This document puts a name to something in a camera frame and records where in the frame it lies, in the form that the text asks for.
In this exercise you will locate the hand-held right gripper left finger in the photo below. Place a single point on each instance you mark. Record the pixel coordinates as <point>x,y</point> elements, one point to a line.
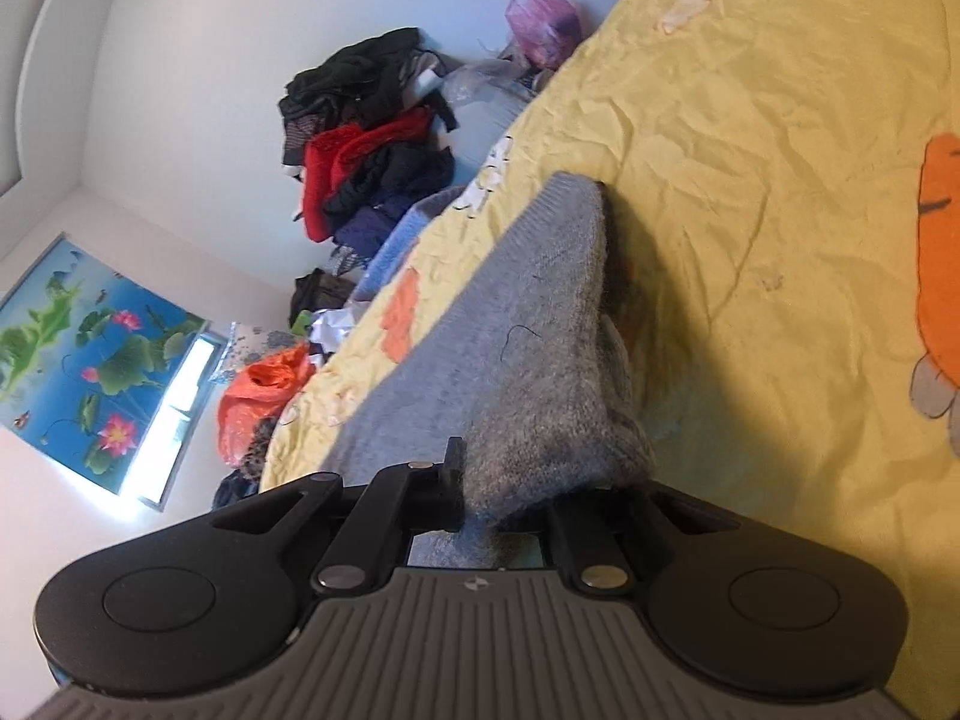
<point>420,499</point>

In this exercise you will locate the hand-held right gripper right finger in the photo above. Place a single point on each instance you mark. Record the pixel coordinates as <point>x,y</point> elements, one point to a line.
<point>592,540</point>

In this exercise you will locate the grey sweater with navy sleeves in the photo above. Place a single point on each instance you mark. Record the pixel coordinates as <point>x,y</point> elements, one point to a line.
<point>517,360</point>

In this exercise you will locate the pile of dark and red clothes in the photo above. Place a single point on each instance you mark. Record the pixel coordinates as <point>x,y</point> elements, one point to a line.
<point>367,142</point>

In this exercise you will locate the leopard print cloth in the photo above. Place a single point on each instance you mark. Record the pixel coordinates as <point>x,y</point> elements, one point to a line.
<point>262,450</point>

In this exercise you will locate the orange plastic bag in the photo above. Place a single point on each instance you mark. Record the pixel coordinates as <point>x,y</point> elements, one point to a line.
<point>259,397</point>

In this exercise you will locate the white crumpled cloth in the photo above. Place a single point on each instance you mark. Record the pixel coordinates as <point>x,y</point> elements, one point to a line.
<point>330,330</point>

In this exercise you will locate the floral pillow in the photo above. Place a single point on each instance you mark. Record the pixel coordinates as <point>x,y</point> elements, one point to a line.
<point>259,341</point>

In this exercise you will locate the dark olive cloth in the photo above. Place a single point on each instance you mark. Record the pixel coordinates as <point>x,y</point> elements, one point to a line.
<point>319,292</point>

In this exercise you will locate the window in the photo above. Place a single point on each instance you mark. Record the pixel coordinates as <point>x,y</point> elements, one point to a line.
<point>176,420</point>

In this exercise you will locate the light blue knit cloth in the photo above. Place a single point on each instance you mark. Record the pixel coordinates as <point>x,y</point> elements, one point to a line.
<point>401,240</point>

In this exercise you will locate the lotus print window blind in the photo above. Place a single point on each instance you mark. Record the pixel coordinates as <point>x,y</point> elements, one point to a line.
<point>82,360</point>

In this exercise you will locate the yellow printed blanket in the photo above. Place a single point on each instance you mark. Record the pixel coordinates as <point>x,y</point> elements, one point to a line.
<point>787,202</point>

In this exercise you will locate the clear plastic bag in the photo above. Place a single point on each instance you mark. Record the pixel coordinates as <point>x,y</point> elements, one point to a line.
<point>480,79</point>

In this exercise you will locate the pink plastic bag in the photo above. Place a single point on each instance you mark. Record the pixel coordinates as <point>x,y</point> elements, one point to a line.
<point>544,24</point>

